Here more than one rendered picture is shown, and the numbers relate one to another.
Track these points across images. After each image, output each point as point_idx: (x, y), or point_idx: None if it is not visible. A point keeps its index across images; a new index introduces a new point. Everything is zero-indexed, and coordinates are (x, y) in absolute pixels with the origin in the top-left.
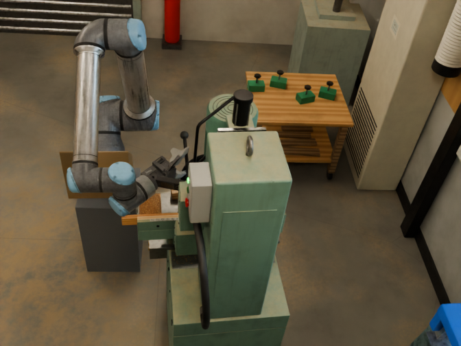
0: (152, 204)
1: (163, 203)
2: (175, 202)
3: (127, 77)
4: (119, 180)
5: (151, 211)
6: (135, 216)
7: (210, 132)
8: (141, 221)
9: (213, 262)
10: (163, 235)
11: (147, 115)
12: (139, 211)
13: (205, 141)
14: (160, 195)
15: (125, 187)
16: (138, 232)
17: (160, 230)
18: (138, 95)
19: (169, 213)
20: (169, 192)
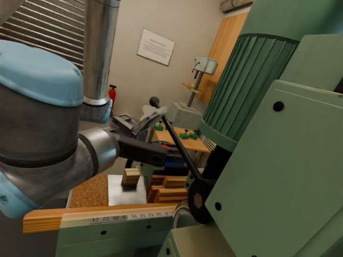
0: (96, 190)
1: (112, 189)
2: (128, 188)
3: (92, 37)
4: (12, 70)
5: (92, 201)
6: (59, 212)
7: (283, 20)
8: (70, 224)
9: None
10: (108, 248)
11: (100, 103)
12: (70, 201)
13: (237, 65)
14: (107, 178)
15: (35, 108)
16: (58, 249)
17: (106, 239)
18: (98, 72)
19: (125, 205)
20: (119, 175)
